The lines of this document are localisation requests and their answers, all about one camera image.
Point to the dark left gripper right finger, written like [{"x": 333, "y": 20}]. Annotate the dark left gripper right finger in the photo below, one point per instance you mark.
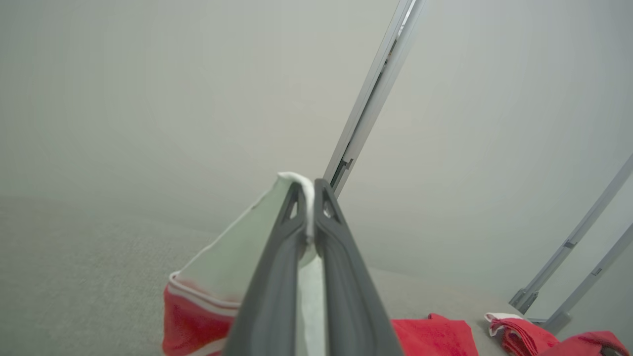
[{"x": 346, "y": 291}]

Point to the red jersey with white trim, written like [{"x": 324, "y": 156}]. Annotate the red jersey with white trim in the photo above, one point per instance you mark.
[{"x": 217, "y": 277}]

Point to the grey metal partition post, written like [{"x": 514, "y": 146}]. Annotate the grey metal partition post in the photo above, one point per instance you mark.
[
  {"x": 376, "y": 89},
  {"x": 588, "y": 282},
  {"x": 573, "y": 237}
]

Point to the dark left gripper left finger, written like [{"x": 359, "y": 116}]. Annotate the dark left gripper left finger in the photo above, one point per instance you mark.
[{"x": 272, "y": 287}]

